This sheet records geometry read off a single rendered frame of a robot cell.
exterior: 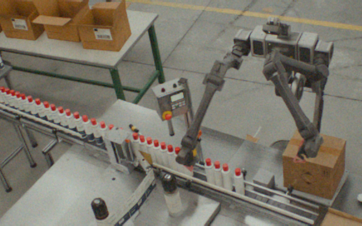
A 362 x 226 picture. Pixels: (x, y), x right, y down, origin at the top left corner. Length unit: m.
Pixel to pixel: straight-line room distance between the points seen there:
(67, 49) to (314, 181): 2.64
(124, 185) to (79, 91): 2.47
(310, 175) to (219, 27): 3.39
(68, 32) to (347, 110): 2.51
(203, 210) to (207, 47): 3.06
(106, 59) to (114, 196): 1.63
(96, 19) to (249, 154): 2.11
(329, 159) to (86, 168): 1.58
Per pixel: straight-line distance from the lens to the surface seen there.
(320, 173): 3.48
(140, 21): 5.45
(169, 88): 3.45
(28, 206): 3.96
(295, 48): 3.63
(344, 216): 3.54
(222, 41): 6.40
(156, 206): 3.63
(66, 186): 3.99
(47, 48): 5.43
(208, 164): 3.55
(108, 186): 3.82
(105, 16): 5.32
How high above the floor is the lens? 3.58
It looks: 40 degrees down
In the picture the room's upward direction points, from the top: 11 degrees counter-clockwise
